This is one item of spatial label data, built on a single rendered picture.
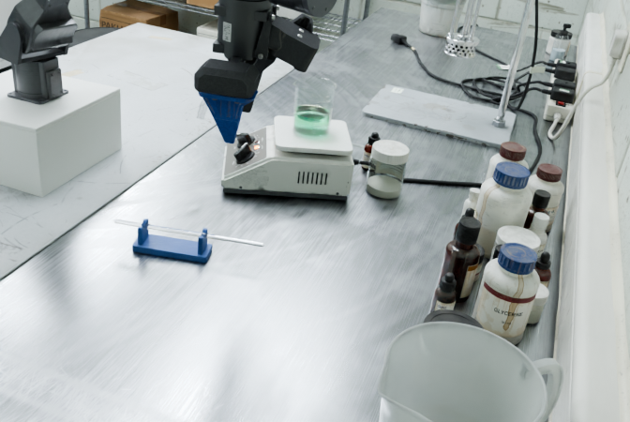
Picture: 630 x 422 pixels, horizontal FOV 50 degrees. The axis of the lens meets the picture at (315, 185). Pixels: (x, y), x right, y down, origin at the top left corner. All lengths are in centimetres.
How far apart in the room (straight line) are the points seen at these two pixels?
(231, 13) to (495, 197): 44
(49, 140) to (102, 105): 13
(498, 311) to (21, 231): 62
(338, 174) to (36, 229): 44
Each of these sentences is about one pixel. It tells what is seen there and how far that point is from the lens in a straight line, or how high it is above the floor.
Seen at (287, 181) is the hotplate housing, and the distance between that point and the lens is 104.
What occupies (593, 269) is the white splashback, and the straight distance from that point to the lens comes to 85.
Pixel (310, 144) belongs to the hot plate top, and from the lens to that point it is 104.
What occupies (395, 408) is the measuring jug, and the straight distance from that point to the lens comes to 54.
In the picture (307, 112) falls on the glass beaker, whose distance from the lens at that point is 104.
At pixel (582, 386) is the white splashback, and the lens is 68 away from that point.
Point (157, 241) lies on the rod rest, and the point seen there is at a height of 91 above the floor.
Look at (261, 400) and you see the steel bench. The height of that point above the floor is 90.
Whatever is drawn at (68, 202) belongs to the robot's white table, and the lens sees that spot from 104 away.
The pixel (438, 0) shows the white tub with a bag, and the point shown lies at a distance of 206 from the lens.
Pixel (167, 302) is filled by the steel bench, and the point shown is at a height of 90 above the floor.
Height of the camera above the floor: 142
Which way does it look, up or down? 28 degrees down
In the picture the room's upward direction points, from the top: 7 degrees clockwise
